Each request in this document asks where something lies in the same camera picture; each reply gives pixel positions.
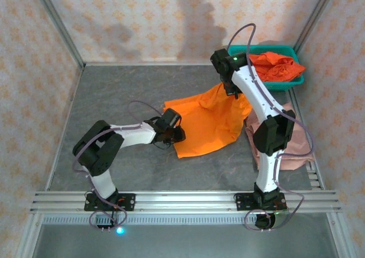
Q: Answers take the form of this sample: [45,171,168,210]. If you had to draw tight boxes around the long aluminium mounting rail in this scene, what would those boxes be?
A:
[30,190,342,214]

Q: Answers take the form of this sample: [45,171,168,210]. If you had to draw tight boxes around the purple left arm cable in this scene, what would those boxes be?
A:
[72,100,165,232]

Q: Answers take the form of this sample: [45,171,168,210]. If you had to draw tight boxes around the slotted grey cable duct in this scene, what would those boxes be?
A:
[39,214,331,226]

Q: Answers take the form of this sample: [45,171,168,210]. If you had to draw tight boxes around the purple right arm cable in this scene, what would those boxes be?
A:
[229,23,316,232]

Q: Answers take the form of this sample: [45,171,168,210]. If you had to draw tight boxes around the bright orange shorts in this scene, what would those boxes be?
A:
[162,83,254,159]

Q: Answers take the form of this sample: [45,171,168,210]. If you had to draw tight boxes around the aluminium frame post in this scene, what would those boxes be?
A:
[30,0,86,69]
[293,0,340,54]

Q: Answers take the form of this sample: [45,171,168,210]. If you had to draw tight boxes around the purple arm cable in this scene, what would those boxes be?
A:
[72,100,165,232]
[229,23,316,232]

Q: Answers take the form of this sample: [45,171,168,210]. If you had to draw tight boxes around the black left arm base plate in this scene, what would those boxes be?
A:
[84,192,136,212]

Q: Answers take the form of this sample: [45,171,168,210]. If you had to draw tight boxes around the teal plastic basket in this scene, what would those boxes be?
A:
[227,44,305,93]

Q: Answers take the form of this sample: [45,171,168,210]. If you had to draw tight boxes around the red-orange shorts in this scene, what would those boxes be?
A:
[249,51,306,83]

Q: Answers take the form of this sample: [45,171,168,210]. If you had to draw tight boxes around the grey metal panel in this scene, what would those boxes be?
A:
[31,223,340,258]

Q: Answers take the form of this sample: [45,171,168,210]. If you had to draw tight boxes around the aluminium table edge rail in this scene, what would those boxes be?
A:
[44,67,85,192]
[82,60,229,68]
[287,91,326,191]

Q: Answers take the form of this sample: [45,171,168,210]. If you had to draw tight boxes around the short aluminium frame leg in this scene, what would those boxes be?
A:
[17,212,43,258]
[326,212,357,258]

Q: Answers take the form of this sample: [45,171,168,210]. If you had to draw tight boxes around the pink shorts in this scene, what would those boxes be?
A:
[244,103,315,171]

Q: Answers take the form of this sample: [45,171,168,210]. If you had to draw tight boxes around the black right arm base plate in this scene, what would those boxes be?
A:
[233,192,287,212]

